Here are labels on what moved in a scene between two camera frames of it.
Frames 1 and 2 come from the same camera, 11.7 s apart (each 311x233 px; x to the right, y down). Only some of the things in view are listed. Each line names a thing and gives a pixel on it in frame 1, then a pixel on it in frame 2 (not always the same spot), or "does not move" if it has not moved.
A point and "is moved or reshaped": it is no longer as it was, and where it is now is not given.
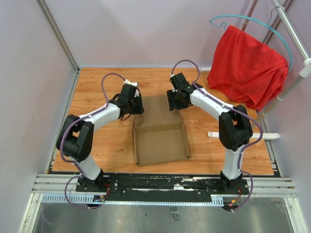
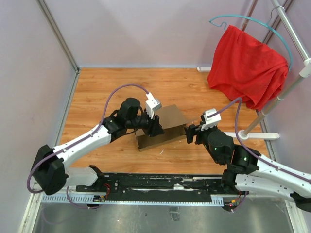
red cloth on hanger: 247,68 does not move
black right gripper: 172,105 → 193,130
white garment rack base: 265,136 does not move
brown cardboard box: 160,135 is moved or reshaped
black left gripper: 140,110 → 154,128
